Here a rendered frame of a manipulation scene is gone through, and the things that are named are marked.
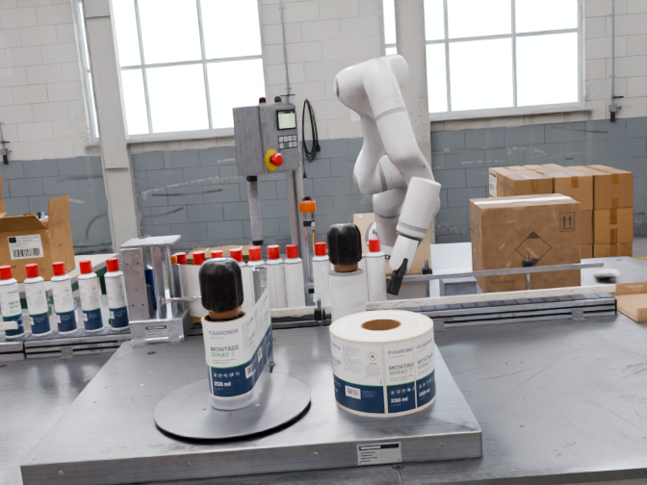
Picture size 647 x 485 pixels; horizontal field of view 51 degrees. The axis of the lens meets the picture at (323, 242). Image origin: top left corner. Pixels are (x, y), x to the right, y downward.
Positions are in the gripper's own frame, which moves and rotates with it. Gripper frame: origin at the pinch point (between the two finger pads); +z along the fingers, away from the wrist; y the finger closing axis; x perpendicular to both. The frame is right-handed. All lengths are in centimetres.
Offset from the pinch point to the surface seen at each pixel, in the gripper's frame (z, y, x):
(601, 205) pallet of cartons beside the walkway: -36, -290, 178
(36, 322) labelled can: 36, 2, -94
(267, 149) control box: -28, 0, -44
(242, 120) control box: -33, -2, -53
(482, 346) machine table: 4.1, 22.7, 22.0
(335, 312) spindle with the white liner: 3.2, 30.6, -17.3
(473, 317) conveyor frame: 1.1, 5.5, 22.6
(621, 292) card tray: -14, -13, 69
